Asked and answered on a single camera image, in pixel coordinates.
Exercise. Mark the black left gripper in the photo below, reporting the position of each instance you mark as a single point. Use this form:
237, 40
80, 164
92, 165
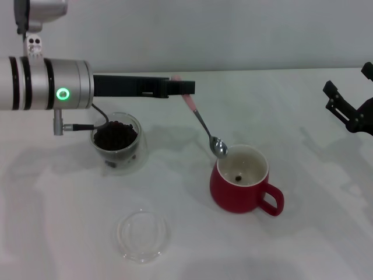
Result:
116, 86

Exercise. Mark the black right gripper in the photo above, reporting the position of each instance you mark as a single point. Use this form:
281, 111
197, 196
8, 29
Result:
364, 122

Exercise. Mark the red mug with white inside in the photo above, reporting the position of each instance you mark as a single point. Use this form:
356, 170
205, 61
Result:
233, 198

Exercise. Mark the pile of dark coffee beans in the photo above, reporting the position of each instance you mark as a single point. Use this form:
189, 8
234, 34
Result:
116, 140

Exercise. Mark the double-walled clear glass cup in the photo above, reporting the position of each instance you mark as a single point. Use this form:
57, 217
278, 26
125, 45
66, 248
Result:
122, 160

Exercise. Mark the single loose coffee bean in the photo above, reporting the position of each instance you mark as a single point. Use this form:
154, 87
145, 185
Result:
239, 177

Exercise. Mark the clear glass saucer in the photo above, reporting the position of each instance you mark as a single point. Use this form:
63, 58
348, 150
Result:
142, 236

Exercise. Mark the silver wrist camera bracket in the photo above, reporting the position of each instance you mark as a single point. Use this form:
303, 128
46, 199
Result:
34, 51

